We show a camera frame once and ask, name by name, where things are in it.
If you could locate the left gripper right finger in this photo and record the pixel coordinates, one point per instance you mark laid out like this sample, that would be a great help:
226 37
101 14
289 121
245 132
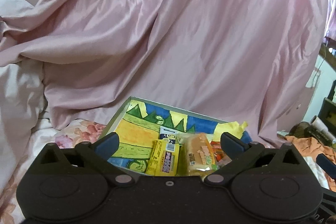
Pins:
242 155

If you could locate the orange cloth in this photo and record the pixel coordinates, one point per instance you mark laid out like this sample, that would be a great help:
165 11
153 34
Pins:
310 148

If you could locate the sandwich bread packet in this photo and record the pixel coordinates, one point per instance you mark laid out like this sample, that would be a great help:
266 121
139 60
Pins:
199 155

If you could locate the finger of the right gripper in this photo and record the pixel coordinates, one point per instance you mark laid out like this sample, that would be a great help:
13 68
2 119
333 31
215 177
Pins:
327 165

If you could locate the dark blue small box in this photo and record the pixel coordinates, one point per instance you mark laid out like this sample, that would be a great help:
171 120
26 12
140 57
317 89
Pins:
170 135

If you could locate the wooden framed window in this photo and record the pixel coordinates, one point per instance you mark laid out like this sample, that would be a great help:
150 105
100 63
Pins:
327 56

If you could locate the rolled white paper tube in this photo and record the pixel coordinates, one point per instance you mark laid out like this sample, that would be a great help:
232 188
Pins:
318 124

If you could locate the yellow candy bar packet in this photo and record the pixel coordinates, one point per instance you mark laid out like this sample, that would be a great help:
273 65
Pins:
164 159

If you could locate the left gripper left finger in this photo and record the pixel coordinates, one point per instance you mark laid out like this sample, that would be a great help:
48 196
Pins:
96 155

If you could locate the pink satin curtain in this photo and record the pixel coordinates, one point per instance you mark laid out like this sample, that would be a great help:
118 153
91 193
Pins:
235 60

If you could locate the pink hanging garment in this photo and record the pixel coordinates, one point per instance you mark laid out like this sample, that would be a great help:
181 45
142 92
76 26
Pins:
330 24

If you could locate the dark wooden cabinet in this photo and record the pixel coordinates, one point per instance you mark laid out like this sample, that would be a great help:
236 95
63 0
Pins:
328 110

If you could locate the grey shallow snack box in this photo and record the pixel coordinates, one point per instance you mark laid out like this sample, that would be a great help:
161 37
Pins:
137 123

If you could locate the floral quilt bedspread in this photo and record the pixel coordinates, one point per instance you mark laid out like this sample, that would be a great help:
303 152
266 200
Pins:
43 153

